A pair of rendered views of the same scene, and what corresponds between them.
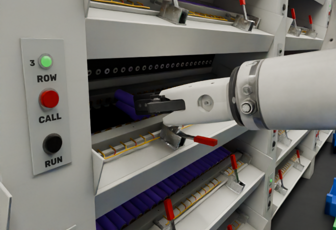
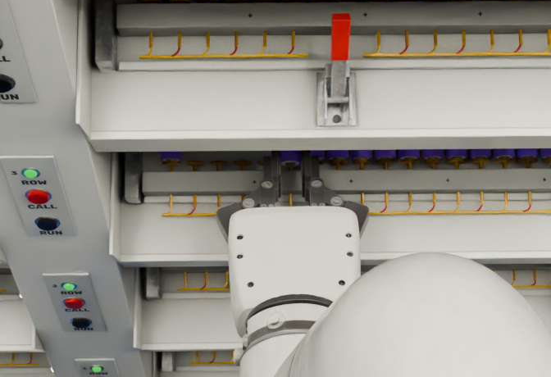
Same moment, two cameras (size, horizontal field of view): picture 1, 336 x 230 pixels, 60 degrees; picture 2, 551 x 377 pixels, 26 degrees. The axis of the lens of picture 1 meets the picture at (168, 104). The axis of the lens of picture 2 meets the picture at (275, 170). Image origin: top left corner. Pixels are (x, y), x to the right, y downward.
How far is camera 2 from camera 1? 0.84 m
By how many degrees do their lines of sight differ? 62
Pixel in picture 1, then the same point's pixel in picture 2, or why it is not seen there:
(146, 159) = not seen: hidden behind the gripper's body
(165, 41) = (283, 144)
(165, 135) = not seen: hidden behind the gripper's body
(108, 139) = (188, 192)
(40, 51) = (22, 165)
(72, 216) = (84, 267)
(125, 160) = (206, 227)
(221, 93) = (237, 311)
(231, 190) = not seen: outside the picture
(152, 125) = (298, 191)
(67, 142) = (67, 223)
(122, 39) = (169, 145)
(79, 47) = (80, 161)
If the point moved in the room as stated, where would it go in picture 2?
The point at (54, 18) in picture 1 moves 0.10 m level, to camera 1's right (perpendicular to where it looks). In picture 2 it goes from (39, 142) to (116, 239)
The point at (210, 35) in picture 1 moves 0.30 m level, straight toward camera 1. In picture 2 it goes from (450, 139) to (74, 326)
